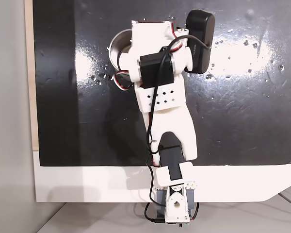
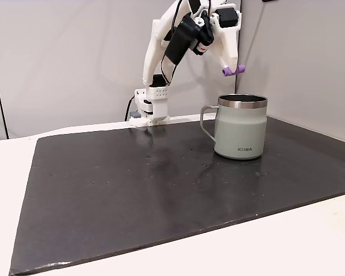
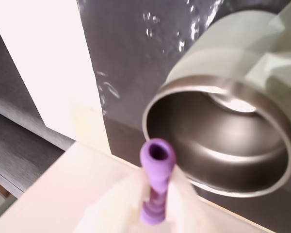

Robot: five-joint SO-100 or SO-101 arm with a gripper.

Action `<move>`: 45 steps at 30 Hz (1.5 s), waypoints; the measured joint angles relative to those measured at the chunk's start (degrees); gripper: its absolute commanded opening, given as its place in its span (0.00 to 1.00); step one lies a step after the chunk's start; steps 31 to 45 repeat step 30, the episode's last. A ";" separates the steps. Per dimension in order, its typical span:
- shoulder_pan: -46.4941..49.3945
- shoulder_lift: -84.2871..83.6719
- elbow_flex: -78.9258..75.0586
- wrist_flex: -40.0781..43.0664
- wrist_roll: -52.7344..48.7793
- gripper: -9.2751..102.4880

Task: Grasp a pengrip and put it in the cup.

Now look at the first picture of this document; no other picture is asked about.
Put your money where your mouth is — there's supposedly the steel cup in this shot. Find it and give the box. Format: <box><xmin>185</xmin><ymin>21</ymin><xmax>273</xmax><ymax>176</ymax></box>
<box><xmin>108</xmin><ymin>28</ymin><xmax>134</xmax><ymax>71</ymax></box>

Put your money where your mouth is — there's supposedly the dark glossy table mat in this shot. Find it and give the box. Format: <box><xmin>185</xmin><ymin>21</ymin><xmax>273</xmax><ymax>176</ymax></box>
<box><xmin>32</xmin><ymin>0</ymin><xmax>291</xmax><ymax>167</ymax></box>

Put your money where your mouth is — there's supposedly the black oval camera box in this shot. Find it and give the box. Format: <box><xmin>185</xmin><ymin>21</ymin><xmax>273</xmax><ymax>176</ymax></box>
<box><xmin>185</xmin><ymin>9</ymin><xmax>216</xmax><ymax>75</ymax></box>

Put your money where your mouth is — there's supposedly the black camera cable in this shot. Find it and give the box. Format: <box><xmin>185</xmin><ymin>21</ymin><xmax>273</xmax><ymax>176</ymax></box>
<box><xmin>143</xmin><ymin>35</ymin><xmax>212</xmax><ymax>224</ymax></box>

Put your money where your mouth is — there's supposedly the red white black servo wire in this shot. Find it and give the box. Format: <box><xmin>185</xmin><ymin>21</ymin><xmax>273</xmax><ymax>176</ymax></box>
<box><xmin>113</xmin><ymin>69</ymin><xmax>134</xmax><ymax>92</ymax></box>

